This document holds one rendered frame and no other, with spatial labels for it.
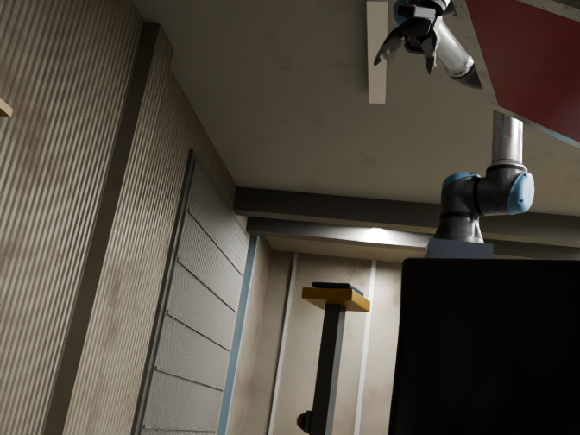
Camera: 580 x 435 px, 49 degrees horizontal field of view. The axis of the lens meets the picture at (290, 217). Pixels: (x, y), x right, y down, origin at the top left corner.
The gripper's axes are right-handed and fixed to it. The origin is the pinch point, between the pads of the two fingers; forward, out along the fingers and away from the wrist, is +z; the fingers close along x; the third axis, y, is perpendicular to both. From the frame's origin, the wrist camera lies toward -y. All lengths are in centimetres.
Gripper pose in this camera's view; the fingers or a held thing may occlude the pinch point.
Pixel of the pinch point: (400, 68)
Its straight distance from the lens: 161.0
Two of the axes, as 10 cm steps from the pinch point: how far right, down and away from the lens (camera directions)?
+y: 4.3, 3.4, 8.4
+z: -4.0, 9.0, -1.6
